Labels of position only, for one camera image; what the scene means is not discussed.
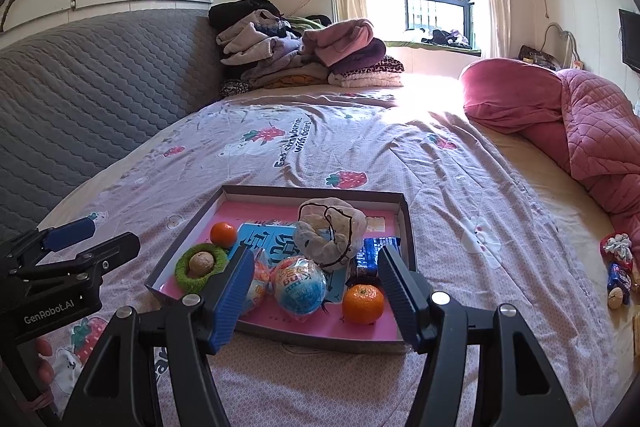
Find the large tangerine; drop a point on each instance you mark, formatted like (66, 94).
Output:
(363, 304)

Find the shallow grey cardboard box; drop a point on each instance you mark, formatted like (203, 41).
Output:
(320, 341)

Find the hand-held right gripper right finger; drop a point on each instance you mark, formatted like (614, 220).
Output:
(400, 297)

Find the pink pillow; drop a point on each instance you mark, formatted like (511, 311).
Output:
(505, 97)

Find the strawberry print bed cover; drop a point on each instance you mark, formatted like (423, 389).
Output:
(450, 187)

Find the white curved metal frame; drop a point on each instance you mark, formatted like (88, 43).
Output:
(565, 34)

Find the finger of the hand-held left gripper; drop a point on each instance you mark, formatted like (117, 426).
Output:
(70, 234)
(105, 252)

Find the person's left hand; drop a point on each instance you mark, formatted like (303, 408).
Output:
(44, 349)

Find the grey quilted headboard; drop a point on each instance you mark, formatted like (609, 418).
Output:
(100, 97)

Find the orange toy egg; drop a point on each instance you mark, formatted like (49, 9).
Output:
(260, 284)

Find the blue snack packet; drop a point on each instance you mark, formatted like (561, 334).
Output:
(370, 254)

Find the dark patterned bag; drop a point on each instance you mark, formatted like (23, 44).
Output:
(537, 56)

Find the small tangerine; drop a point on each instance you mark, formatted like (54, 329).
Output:
(223, 235)

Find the pile of folded clothes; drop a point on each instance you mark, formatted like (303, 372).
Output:
(300, 52)

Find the walnut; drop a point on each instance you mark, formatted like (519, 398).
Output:
(202, 263)

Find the small doll toy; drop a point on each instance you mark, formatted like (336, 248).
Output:
(619, 279)

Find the blue toy egg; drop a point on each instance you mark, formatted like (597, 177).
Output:
(297, 289)

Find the black television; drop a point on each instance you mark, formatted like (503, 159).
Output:
(631, 39)

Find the dark clothes on windowsill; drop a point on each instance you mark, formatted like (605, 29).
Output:
(440, 38)

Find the pink quilted blanket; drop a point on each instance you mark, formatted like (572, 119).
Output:
(550, 197)
(600, 132)

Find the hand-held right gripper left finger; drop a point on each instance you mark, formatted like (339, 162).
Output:
(230, 302)

